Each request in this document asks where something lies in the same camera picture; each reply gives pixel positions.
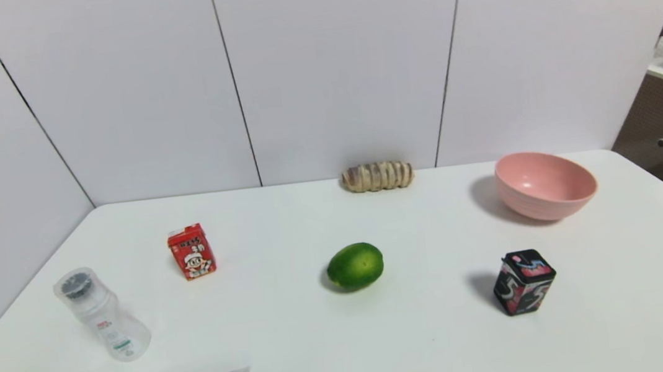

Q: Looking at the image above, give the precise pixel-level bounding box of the black chewing gum tin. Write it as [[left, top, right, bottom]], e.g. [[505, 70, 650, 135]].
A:
[[489, 247, 561, 319]]

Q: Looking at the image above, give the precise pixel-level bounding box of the pink bowl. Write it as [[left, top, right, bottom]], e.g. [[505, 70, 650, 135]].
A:
[[492, 144, 602, 228]]

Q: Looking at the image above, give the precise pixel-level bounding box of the striped bread roll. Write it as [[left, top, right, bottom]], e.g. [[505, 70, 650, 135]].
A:
[[340, 159, 416, 196]]

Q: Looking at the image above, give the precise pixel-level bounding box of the green lime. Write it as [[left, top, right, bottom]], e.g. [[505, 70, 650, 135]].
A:
[[324, 240, 387, 294]]

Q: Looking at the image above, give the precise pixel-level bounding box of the red milk carton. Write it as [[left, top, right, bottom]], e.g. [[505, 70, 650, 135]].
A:
[[165, 221, 218, 283]]

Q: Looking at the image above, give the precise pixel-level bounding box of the clear plastic baby bottle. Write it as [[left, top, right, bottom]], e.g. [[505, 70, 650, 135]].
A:
[[51, 260, 154, 370]]

